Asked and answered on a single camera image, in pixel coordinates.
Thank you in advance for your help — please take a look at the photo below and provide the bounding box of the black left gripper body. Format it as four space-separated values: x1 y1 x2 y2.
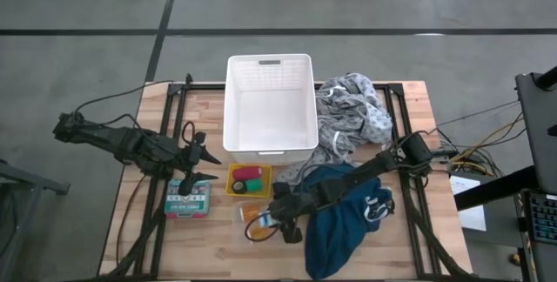
173 131 208 197

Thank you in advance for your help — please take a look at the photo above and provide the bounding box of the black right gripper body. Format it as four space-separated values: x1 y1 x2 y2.
267 181 325 245

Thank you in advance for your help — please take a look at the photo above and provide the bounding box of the white supplement bottle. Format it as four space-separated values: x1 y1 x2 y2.
257 211 279 229

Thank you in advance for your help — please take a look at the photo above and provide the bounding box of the clear plastic container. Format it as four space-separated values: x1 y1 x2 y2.
237 200 291 248

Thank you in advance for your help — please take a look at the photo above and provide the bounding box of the red bandage roll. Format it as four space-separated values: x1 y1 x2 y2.
232 165 264 182

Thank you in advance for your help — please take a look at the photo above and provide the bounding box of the blue cloth garment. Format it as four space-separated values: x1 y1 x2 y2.
304 163 396 281

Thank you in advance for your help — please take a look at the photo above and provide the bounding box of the grey patterned gown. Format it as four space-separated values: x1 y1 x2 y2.
273 72 393 187

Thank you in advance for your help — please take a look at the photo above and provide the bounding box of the teal first aid kit box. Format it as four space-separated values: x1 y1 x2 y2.
164 178 211 220

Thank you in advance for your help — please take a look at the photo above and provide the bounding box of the small yellow plastic tray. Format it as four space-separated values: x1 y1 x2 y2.
225 162 273 199

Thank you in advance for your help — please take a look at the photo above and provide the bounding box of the white perforated plastic basket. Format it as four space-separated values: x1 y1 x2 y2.
222 53 319 166

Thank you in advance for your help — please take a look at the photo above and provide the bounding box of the grey metal side table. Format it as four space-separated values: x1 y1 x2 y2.
0 158 70 282

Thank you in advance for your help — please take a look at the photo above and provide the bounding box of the white paper sheet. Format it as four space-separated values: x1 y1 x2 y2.
449 175 487 232

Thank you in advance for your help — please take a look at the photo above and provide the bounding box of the black stand beam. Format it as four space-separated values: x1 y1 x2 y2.
454 164 539 212

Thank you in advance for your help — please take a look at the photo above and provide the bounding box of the backlit keyboard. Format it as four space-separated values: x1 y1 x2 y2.
521 189 557 246

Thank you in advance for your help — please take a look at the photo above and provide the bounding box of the black pole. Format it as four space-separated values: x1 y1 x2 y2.
534 64 557 91

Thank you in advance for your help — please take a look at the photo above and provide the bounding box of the black aluminium table frame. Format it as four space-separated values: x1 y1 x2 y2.
99 72 480 281

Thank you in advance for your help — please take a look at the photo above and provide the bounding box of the yellow cable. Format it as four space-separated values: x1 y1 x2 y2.
452 114 526 174

